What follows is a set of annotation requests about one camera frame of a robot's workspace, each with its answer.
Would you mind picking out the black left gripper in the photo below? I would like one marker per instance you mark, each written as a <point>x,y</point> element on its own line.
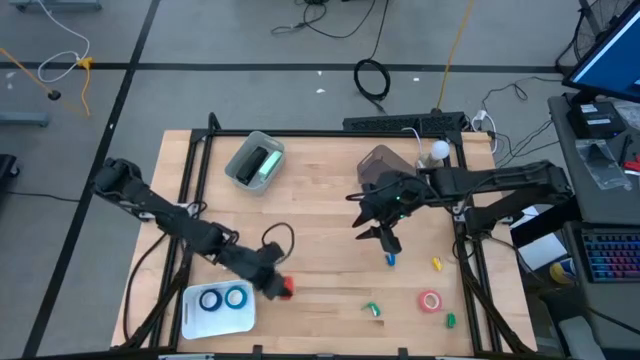
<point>250,265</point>

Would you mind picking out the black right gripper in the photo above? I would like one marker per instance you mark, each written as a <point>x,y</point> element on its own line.
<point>395,197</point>

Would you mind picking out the teal tape roll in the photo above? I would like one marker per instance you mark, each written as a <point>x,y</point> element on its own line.
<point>227,298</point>

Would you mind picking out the yellow staple remover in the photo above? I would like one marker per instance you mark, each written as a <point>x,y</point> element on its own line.
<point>437,264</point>

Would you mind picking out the blue tape roll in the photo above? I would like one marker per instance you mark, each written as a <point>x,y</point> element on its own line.
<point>202,300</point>

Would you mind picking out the green staple remover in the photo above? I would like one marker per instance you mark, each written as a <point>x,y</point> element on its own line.
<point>374,310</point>
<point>451,321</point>

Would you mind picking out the mint green white stapler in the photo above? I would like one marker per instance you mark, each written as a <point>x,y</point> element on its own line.
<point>270,166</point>

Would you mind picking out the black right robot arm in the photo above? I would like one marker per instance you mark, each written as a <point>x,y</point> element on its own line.
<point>500,180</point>

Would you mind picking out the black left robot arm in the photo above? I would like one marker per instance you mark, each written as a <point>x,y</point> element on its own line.
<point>150,200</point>

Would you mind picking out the black stapler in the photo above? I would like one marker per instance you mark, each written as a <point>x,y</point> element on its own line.
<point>251,165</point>

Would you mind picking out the white plastic tray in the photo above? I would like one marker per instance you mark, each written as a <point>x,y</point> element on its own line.
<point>220,325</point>

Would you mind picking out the translucent dark plastic bin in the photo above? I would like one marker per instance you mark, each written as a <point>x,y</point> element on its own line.
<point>380,160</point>

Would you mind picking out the white light bulb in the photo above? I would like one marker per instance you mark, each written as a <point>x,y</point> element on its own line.
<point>440,149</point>

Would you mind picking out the black equipment box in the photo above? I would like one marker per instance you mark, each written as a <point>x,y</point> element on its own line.
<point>382,123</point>
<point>442,121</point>

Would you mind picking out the light grey plastic bin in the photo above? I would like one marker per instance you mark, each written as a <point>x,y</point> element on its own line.
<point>239,152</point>

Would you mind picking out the white power adapter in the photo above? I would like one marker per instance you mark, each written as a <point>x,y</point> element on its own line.
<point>481,117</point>

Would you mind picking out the white paper sheet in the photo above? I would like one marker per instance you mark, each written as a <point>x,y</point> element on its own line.
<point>542,252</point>

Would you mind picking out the grey desk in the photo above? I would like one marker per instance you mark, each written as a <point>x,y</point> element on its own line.
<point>562,150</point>

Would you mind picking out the clear plastic bag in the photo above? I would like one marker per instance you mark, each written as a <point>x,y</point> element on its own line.
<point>600,160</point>

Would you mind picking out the backlit keyboard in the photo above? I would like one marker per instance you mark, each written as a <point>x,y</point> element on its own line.
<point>610,255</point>

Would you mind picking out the black mini computer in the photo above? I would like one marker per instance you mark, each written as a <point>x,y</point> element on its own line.
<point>595,122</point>

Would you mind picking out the computer monitor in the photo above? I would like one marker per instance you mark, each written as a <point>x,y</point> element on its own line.
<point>610,60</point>

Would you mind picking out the black fan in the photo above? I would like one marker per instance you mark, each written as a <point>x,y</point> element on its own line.
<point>595,20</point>

